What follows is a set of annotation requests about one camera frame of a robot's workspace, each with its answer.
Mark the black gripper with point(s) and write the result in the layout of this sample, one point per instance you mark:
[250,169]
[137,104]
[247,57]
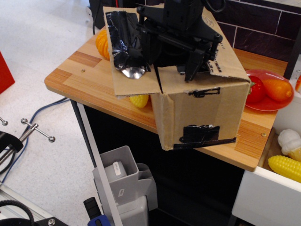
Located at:
[179,24]

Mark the red plastic plate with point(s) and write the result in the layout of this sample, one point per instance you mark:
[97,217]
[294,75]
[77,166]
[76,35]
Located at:
[268,104]

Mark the red box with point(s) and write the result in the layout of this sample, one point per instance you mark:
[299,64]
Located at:
[6,78]

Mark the red toy tomato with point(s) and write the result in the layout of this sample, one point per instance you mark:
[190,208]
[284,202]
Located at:
[257,90]

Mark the metal clamp with handle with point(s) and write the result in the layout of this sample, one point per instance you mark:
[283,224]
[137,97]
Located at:
[14,144]

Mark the yellow toy corn under box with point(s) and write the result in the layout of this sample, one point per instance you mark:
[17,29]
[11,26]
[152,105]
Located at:
[139,101]

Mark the white toy ice cream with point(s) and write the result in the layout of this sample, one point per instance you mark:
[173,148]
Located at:
[290,142]

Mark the orange toy carrot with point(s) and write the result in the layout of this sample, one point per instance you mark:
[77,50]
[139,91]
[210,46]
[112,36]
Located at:
[278,90]

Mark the metal spoon on left flap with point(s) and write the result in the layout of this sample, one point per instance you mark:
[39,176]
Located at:
[133,72]

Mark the grey plastic holder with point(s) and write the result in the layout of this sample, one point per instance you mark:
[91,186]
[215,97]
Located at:
[126,189]

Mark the orange plastic pumpkin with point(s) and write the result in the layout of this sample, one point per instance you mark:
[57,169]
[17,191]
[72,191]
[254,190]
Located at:
[102,44]

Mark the brown cardboard box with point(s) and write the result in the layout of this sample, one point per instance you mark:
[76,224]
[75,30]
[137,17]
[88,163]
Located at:
[203,112]

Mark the yellow toy corn in bin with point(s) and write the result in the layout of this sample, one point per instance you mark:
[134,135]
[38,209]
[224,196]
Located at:
[286,167]

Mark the white storage bin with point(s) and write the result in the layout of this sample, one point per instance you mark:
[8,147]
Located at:
[265,198]

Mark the blue black tool handle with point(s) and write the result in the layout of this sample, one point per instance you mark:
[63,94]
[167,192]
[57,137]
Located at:
[94,213]

